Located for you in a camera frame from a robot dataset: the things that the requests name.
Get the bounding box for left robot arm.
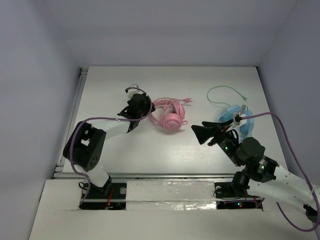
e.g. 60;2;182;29
62;92;192;198

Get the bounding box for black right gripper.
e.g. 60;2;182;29
191;118;243;167

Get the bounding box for green cable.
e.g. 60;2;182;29
206;85;249;107

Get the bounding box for pink headphones with cable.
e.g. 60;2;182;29
148;97;192;132

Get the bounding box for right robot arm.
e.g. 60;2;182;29
191;121;320;224

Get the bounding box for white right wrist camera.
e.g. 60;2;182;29
228;111;247;131

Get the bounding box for blue headphones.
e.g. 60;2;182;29
215;104;255;143

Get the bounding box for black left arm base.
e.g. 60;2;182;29
78;182;127;211

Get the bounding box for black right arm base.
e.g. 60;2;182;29
213;182;264;210

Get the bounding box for aluminium rail frame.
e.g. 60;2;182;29
52;67;251;203

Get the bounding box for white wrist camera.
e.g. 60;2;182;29
125;84;143;100
228;111;247;131

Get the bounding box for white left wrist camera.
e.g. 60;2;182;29
125;84;143;100

